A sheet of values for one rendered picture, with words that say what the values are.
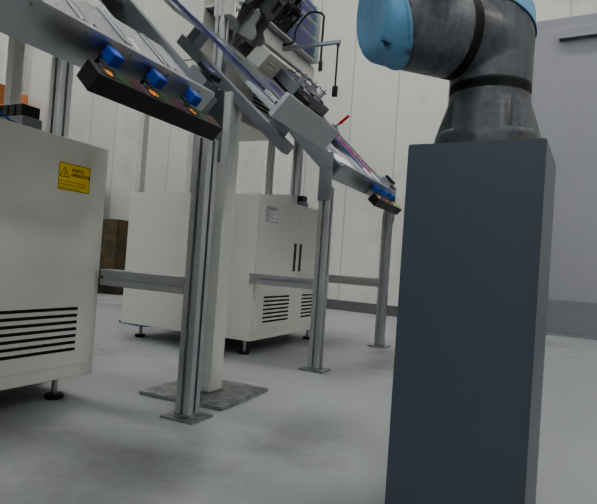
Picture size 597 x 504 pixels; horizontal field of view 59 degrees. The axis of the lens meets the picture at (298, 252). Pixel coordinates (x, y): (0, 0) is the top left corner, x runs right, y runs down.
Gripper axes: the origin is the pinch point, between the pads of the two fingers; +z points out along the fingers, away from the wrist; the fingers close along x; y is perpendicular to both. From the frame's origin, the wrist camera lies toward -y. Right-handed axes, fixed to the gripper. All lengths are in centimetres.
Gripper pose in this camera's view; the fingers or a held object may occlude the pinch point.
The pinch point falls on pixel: (234, 39)
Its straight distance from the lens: 128.4
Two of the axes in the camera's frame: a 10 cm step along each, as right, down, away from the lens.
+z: -6.8, 6.8, 2.9
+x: 4.2, 0.3, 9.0
